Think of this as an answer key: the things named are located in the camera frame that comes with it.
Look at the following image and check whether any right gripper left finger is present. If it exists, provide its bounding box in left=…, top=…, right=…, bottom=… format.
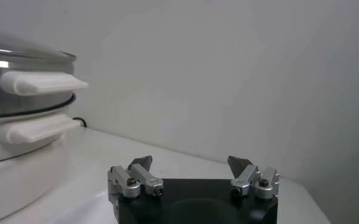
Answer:
left=107, top=155, right=165, bottom=202

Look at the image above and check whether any black cooker power cord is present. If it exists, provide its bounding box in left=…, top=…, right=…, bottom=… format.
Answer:
left=72, top=117, right=88, bottom=128

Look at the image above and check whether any white electric cooker pot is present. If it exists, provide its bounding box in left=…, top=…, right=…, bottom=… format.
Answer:
left=0, top=105, right=83, bottom=166

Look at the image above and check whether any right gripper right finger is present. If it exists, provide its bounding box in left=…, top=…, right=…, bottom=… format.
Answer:
left=227, top=155, right=280, bottom=200

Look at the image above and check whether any glass pot lid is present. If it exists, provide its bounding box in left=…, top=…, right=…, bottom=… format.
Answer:
left=0, top=26, right=78, bottom=63

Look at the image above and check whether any white round plate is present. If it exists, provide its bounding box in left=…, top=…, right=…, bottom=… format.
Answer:
left=0, top=142, right=116, bottom=224

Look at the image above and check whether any stainless steel steamer basket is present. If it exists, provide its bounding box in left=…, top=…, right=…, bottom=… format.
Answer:
left=0, top=57, right=90, bottom=120

